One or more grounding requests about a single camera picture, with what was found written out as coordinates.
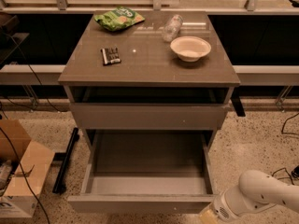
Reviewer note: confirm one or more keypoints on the black metal bar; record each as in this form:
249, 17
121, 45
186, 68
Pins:
63, 158

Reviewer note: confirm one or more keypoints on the grey drawer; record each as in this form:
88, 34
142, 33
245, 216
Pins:
149, 117
146, 172

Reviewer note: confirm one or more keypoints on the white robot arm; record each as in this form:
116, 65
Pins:
255, 192

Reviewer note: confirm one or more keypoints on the grey drawer cabinet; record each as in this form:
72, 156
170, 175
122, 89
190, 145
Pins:
150, 73

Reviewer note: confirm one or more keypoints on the foam gripper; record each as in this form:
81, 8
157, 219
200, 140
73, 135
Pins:
220, 207

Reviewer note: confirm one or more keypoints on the green snack bag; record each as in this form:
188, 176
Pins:
118, 19

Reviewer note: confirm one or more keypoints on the grey top drawer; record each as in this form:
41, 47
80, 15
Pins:
149, 117

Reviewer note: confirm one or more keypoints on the white bowl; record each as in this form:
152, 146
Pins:
190, 48

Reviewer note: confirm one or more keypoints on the black table leg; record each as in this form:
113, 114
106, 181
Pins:
239, 109

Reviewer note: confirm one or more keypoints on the clear plastic bottle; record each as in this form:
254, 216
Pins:
172, 27

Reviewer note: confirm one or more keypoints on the cardboard box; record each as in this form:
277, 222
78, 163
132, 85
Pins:
30, 163

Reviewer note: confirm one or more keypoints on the black snack packet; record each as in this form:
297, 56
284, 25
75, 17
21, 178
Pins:
110, 56

